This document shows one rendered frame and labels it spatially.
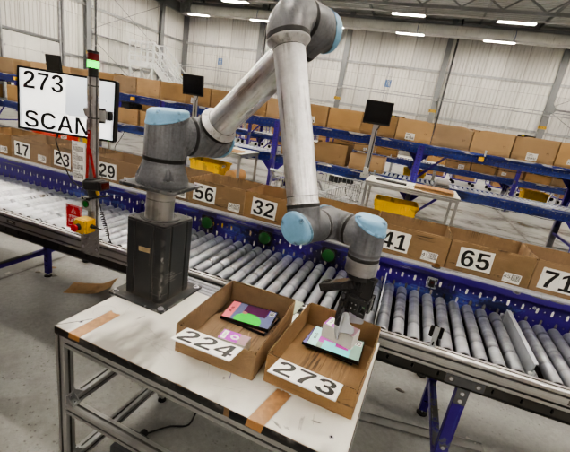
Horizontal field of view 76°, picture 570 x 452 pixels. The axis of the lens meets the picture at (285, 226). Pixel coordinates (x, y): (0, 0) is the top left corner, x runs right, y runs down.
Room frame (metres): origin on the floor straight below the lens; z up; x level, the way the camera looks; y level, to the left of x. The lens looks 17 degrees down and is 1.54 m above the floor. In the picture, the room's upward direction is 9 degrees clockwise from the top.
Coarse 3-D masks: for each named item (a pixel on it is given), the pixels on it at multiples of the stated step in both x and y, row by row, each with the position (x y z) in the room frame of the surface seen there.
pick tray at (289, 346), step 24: (312, 312) 1.27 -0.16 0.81; (288, 336) 1.08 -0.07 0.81; (360, 336) 1.20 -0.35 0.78; (288, 360) 1.03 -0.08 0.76; (312, 360) 1.05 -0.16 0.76; (336, 360) 1.07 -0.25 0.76; (360, 360) 1.09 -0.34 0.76; (288, 384) 0.90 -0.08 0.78; (360, 384) 0.86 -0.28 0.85; (336, 408) 0.84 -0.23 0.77
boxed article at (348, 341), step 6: (330, 318) 1.01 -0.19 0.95; (324, 324) 0.98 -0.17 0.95; (330, 324) 0.98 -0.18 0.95; (324, 330) 0.98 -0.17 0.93; (330, 330) 0.97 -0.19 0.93; (354, 330) 0.97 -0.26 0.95; (324, 336) 0.97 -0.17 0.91; (330, 336) 0.96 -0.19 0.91; (342, 336) 0.95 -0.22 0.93; (348, 336) 0.94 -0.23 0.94; (354, 336) 0.94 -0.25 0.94; (336, 342) 0.95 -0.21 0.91; (342, 342) 0.94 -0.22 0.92; (348, 342) 0.94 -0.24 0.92; (354, 342) 0.95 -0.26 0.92; (348, 348) 0.93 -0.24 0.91
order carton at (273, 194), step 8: (248, 192) 2.15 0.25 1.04; (256, 192) 2.32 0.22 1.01; (264, 192) 2.43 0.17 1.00; (272, 192) 2.41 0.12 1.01; (280, 192) 2.40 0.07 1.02; (248, 200) 2.15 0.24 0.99; (272, 200) 2.10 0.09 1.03; (280, 200) 2.09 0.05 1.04; (248, 208) 2.15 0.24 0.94; (280, 208) 2.09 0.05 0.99; (248, 216) 2.15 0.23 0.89; (256, 216) 2.13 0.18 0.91; (280, 216) 2.09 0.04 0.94; (280, 224) 2.09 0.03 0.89
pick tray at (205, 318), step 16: (224, 288) 1.30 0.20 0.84; (240, 288) 1.35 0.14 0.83; (256, 288) 1.33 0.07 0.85; (208, 304) 1.18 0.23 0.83; (224, 304) 1.31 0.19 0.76; (256, 304) 1.32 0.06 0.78; (272, 304) 1.30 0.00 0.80; (288, 304) 1.28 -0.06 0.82; (192, 320) 1.08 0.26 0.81; (208, 320) 1.18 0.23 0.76; (224, 320) 1.20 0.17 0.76; (288, 320) 1.21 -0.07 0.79; (256, 336) 1.13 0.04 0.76; (272, 336) 1.05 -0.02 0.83; (192, 352) 0.98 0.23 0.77; (240, 352) 0.93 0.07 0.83; (256, 352) 0.92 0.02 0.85; (224, 368) 0.94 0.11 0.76; (240, 368) 0.93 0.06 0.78; (256, 368) 0.94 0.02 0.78
